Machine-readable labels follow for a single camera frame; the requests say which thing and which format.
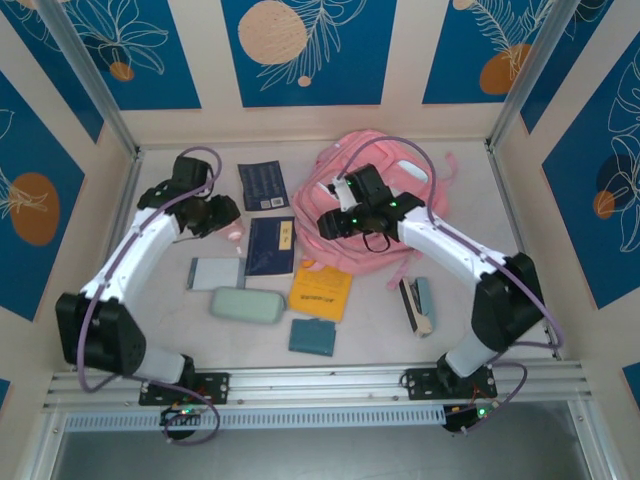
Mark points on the small pink device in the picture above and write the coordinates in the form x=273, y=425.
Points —
x=234, y=235

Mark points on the pink backpack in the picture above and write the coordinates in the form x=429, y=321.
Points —
x=325, y=252

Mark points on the dark blue barcode booklet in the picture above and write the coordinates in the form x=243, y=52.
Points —
x=261, y=185

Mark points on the grey notebook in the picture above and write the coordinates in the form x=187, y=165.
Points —
x=215, y=272

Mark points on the dark blue labelled book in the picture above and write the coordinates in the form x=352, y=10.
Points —
x=270, y=250

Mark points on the yellow book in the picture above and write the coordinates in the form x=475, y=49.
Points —
x=320, y=295

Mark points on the mint green pencil case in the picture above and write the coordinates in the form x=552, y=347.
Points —
x=247, y=305

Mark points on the teal wallet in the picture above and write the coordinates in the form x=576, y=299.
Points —
x=311, y=337

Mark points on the teal and beige stapler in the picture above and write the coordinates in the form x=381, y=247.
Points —
x=419, y=305

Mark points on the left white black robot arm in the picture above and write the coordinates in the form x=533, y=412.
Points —
x=135, y=255

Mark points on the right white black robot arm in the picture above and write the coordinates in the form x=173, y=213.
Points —
x=450, y=245

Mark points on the left circuit board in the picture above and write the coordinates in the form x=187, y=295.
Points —
x=182, y=415

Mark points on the circuit board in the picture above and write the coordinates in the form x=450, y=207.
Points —
x=182, y=415
x=470, y=417

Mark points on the right circuit board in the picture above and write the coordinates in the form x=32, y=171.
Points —
x=470, y=417

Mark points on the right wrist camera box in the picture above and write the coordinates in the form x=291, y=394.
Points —
x=342, y=192

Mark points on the left aluminium side rail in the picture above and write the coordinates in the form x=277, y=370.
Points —
x=117, y=225

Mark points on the aluminium side rail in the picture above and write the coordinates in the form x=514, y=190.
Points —
x=506, y=190
x=117, y=225

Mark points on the right aluminium side rail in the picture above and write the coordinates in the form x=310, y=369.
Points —
x=506, y=190

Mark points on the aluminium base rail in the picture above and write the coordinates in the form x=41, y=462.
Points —
x=325, y=380

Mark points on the left aluminium corner post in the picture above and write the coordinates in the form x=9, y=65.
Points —
x=83, y=65

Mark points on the aluminium corner post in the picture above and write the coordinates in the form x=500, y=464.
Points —
x=529, y=65
x=83, y=65

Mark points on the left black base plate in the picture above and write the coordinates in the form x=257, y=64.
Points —
x=210, y=387

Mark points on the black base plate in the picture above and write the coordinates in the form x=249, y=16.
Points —
x=420, y=384
x=210, y=387

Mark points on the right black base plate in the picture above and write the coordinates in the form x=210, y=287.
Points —
x=420, y=384

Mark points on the right aluminium corner post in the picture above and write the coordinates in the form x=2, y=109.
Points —
x=529, y=65

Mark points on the left aluminium frame leg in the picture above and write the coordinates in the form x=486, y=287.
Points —
x=42, y=450

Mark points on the aluminium frame leg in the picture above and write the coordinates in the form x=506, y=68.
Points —
x=595, y=445
x=42, y=450

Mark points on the right aluminium frame leg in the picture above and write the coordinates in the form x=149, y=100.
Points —
x=595, y=445

